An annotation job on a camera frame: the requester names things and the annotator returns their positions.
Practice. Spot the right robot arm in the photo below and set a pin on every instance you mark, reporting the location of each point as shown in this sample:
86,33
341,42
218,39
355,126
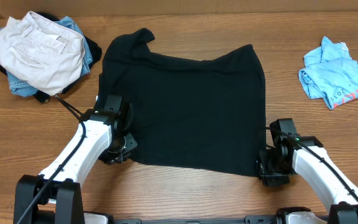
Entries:
305,156

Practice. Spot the light blue printed t-shirt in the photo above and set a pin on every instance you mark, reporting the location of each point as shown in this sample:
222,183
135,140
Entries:
330,73

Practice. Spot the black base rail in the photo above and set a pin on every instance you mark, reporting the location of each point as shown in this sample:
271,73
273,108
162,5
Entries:
191,221

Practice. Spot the black folded garment under pile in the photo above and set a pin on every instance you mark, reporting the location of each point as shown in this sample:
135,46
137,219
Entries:
95,51

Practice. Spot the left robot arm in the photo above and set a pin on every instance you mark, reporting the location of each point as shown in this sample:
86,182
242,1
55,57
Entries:
54,195

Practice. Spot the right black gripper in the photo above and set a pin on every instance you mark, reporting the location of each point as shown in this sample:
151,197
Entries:
269,170

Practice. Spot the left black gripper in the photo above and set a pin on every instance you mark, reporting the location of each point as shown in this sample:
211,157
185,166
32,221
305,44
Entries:
110,157

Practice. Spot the black t-shirt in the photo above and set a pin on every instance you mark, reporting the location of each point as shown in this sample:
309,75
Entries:
207,114

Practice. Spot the blue folded jeans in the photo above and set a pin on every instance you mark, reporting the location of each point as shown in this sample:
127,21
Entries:
19,87

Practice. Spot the beige folded trousers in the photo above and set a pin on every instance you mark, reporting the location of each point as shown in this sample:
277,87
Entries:
46,55

